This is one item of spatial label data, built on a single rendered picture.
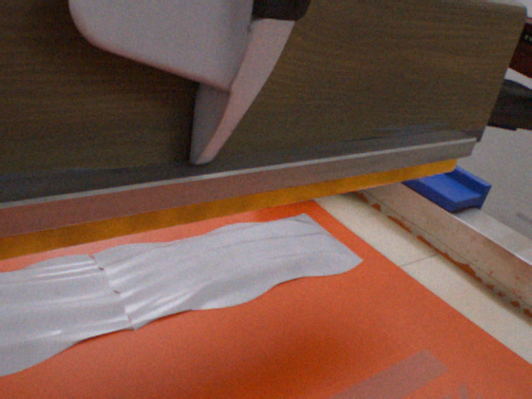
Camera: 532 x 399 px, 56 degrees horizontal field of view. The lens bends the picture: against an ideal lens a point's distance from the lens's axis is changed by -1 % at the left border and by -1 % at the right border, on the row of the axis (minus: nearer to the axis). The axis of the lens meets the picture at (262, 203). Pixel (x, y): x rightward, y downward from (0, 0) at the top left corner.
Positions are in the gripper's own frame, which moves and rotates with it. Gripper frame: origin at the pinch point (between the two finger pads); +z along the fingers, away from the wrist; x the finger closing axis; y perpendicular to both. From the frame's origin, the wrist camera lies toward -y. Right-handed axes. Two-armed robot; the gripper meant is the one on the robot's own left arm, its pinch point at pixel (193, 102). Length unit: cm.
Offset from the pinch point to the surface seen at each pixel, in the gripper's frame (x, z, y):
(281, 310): -0.9, 13.6, -8.9
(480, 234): 1.0, 10.2, -25.6
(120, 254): -8.9, 13.3, -1.9
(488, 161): -80, 59, -200
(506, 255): 3.4, 10.4, -25.6
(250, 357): 1.4, 13.6, -4.9
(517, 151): -71, 50, -200
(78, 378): -0.8, 13.7, 3.3
